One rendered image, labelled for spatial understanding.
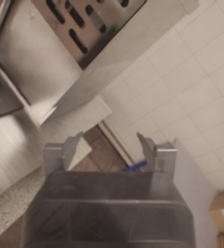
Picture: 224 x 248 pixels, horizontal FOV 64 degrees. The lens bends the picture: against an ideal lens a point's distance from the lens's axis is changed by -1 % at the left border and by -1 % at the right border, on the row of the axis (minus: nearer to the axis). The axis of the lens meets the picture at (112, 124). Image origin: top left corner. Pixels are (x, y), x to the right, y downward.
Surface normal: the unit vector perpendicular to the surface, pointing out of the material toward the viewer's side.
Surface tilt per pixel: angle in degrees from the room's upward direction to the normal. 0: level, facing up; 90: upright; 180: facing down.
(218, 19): 90
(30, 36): 90
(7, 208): 0
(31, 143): 0
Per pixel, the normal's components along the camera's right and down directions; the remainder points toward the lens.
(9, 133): 0.67, -0.47
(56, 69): -0.44, 0.37
